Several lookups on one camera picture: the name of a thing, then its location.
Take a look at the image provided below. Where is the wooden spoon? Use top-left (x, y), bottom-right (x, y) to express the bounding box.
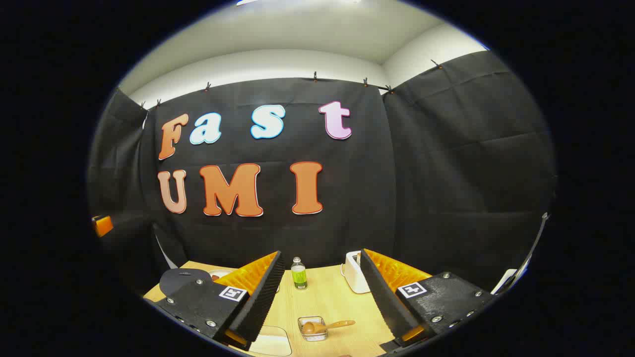
top-left (302, 320), bottom-right (356, 335)

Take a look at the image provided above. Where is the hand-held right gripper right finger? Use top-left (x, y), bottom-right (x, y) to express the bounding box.
top-left (359, 248), bottom-right (496, 354)

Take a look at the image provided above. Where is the row of black cloth clips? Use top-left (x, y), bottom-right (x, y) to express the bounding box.
top-left (139, 59), bottom-right (445, 110)

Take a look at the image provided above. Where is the white toaster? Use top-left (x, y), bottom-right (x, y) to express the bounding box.
top-left (340, 250), bottom-right (372, 294)

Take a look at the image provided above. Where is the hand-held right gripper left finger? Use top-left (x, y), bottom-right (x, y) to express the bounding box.
top-left (153, 250), bottom-right (287, 352)

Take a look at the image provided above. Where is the black backdrop cloth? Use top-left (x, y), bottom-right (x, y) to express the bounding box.
top-left (87, 50), bottom-right (556, 293)

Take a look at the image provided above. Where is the wire chopstick holder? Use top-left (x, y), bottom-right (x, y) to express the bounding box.
top-left (298, 316), bottom-right (328, 342)

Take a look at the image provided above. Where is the dark rice cooker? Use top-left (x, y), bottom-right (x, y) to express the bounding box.
top-left (160, 268), bottom-right (213, 297)

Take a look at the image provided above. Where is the green label plastic bottle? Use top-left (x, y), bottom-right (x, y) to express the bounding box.
top-left (291, 257), bottom-right (308, 290)

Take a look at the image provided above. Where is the white rice tray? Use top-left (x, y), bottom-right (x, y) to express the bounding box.
top-left (248, 325), bottom-right (293, 357)

